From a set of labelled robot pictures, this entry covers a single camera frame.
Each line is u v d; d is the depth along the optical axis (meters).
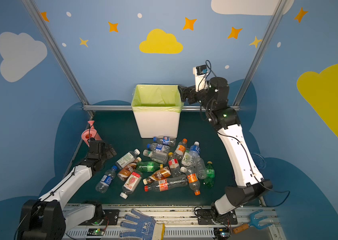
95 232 0.70
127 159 0.91
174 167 0.92
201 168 0.90
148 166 0.86
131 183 0.82
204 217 0.73
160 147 0.96
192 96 0.57
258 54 0.87
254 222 0.74
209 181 0.82
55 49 0.83
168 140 0.99
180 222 0.74
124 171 0.84
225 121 0.46
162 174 0.84
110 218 0.75
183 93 0.59
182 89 0.57
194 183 0.82
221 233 0.71
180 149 0.95
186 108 0.61
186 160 0.91
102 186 0.83
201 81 0.51
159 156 0.95
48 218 0.40
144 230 0.71
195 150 0.89
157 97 1.01
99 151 0.67
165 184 0.80
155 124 0.96
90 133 0.91
